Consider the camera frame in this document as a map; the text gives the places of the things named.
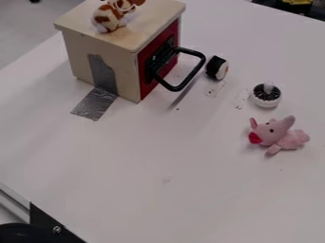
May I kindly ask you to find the grey tape strip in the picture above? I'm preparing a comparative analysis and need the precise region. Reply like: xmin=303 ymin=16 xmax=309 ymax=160
xmin=69 ymin=53 xmax=120 ymax=122

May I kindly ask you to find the black and white toy sushi roll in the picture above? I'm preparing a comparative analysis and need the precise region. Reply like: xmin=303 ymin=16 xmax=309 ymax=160
xmin=204 ymin=55 xmax=230 ymax=81

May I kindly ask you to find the cream wooden cabinet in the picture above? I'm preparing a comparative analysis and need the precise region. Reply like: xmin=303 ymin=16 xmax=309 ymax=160
xmin=53 ymin=0 xmax=187 ymax=104

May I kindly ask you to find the white toy cupcake with black top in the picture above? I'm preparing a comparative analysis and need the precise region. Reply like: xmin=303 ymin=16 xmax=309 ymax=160
xmin=251 ymin=81 xmax=283 ymax=109

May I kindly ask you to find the pink plush pig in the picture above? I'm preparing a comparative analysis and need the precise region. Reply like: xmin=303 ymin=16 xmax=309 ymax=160
xmin=247 ymin=115 xmax=312 ymax=157

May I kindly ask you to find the brown and white plush animal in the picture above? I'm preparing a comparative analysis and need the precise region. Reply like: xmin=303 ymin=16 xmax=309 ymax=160
xmin=89 ymin=0 xmax=147 ymax=34

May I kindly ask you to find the red drawer with black handle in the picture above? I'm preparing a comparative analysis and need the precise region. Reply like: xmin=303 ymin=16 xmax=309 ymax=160
xmin=135 ymin=18 xmax=209 ymax=102

